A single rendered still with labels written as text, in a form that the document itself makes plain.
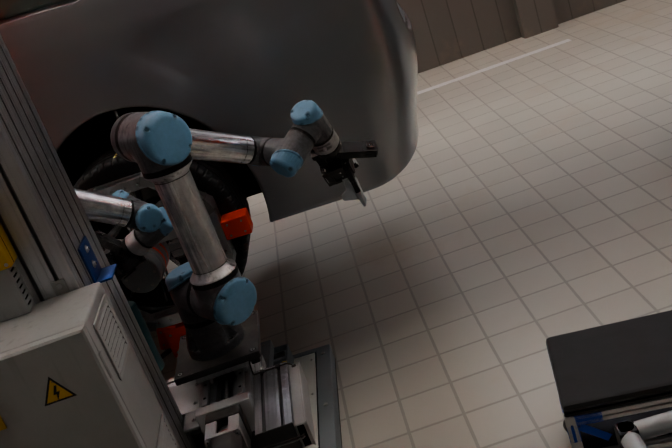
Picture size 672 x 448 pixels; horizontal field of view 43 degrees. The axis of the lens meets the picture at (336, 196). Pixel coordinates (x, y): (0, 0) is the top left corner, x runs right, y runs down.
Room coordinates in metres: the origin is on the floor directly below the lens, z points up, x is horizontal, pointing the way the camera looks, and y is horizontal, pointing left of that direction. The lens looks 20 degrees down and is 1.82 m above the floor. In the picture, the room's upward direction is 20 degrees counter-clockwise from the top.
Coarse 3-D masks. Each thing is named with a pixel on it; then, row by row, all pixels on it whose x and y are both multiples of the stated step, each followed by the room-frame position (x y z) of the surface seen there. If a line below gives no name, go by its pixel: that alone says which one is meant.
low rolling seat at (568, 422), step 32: (640, 320) 2.11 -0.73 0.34; (576, 352) 2.07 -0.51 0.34; (608, 352) 2.02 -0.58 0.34; (640, 352) 1.97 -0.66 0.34; (576, 384) 1.93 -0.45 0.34; (608, 384) 1.89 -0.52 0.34; (640, 384) 1.84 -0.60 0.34; (576, 416) 1.86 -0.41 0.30; (608, 416) 1.84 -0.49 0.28; (640, 416) 2.00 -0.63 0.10
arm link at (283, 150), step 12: (288, 132) 2.07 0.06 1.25; (300, 132) 2.05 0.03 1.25; (276, 144) 2.06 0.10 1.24; (288, 144) 2.03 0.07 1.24; (300, 144) 2.03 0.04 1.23; (312, 144) 2.05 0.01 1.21; (264, 156) 2.08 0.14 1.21; (276, 156) 2.01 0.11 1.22; (288, 156) 2.00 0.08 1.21; (300, 156) 2.01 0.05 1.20; (276, 168) 2.03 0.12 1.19; (288, 168) 2.00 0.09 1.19
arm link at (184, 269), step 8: (184, 264) 1.99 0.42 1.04; (176, 272) 1.95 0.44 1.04; (184, 272) 1.91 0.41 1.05; (192, 272) 1.90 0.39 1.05; (168, 280) 1.92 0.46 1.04; (176, 280) 1.90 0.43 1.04; (184, 280) 1.89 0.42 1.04; (168, 288) 1.93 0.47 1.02; (176, 288) 1.90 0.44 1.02; (184, 288) 1.89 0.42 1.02; (176, 296) 1.91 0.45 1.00; (184, 296) 1.88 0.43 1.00; (176, 304) 1.92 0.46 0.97; (184, 304) 1.89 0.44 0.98; (184, 312) 1.91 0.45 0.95; (192, 312) 1.88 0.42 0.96; (184, 320) 1.92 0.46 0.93; (192, 320) 1.90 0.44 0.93; (200, 320) 1.90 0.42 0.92
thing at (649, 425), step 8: (656, 416) 0.95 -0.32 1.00; (664, 416) 0.94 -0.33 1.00; (616, 424) 0.96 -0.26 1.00; (624, 424) 0.95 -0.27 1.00; (632, 424) 0.95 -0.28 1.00; (640, 424) 0.94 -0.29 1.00; (648, 424) 0.94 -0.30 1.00; (656, 424) 0.94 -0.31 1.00; (664, 424) 0.93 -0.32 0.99; (616, 432) 0.95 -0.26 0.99; (624, 432) 0.94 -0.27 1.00; (632, 432) 0.93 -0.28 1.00; (640, 432) 0.93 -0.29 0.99; (648, 432) 0.93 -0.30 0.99; (656, 432) 0.93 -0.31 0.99; (664, 432) 0.93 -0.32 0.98; (624, 440) 0.93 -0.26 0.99; (632, 440) 0.92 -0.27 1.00; (640, 440) 0.92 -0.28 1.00
